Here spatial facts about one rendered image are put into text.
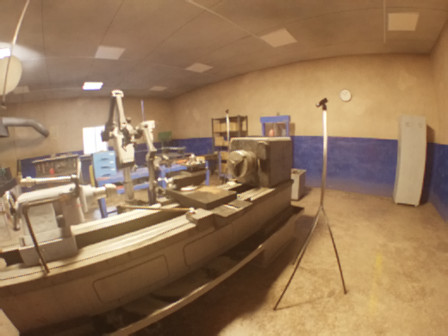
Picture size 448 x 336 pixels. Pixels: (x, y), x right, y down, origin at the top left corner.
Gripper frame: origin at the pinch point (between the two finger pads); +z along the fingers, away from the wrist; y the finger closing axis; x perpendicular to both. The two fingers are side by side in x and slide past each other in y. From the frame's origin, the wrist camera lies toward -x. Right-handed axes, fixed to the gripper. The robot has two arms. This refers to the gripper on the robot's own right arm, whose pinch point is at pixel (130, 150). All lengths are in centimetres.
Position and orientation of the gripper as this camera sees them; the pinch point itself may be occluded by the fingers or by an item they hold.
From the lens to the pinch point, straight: 171.0
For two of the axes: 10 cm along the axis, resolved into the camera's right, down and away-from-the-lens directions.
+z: 4.5, 8.8, -1.3
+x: -7.0, 4.4, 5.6
